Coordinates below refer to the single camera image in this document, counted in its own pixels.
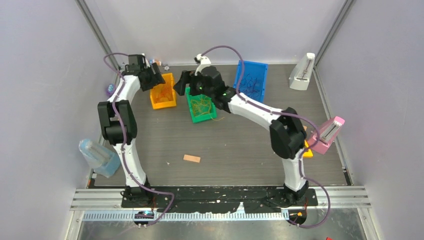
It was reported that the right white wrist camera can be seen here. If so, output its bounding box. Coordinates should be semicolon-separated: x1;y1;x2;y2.
194;53;212;76

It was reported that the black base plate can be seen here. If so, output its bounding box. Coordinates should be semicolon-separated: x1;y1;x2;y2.
120;186;318;214

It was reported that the small clown figurine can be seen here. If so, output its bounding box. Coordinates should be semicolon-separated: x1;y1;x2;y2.
149;59;162;66

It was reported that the blue plastic bin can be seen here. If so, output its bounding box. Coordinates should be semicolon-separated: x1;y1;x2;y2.
239;61;269;103

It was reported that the pink metronome box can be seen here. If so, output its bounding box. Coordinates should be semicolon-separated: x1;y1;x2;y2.
307;116;345;155

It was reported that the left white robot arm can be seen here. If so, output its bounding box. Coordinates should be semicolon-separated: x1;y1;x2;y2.
97;53;165;207

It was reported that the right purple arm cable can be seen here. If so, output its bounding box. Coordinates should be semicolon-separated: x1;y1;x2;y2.
200;45;332;230

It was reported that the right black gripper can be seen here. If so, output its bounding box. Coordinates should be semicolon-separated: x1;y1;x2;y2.
174;70;215;98

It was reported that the green plastic bin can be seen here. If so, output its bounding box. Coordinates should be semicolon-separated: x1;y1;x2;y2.
185;87;217;124

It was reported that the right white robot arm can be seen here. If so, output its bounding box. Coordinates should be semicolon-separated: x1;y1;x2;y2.
173;66;309;205

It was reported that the orange plastic bin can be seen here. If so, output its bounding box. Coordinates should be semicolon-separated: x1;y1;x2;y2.
149;73;177;110

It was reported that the wooden block centre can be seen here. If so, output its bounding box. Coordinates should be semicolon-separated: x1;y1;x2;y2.
183;154;201;163

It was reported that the white metronome box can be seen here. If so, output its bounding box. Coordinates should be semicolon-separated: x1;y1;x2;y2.
289;52;316;91

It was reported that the clear plastic bottle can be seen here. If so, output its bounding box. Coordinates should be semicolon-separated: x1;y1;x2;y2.
78;139;114;172

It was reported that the yellow triangle block right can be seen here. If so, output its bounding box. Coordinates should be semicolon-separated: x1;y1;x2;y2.
302;140;314;158

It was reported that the dark cable in blue bin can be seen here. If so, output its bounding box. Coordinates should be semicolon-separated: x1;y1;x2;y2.
239;73;263;100

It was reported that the purple round toy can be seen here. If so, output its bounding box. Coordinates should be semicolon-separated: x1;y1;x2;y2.
106;84;116;97

